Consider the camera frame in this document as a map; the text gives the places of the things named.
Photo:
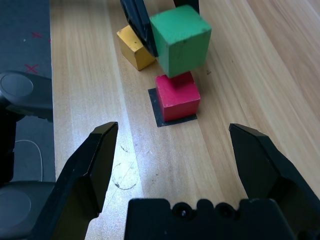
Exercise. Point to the red wooden block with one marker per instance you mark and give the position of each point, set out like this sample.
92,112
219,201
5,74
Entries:
177,100

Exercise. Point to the yellow wooden block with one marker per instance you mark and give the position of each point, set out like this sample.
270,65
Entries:
132,51

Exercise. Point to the green wooden block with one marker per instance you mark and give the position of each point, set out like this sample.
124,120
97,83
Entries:
182,40

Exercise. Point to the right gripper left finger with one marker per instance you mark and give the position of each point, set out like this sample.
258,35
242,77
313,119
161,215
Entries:
82,180

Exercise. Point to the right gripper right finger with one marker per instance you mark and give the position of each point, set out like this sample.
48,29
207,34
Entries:
265,170

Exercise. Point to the black square marker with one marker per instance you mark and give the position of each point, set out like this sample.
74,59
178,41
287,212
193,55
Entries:
156,117

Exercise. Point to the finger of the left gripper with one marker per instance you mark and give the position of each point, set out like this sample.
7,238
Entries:
138,22
186,2

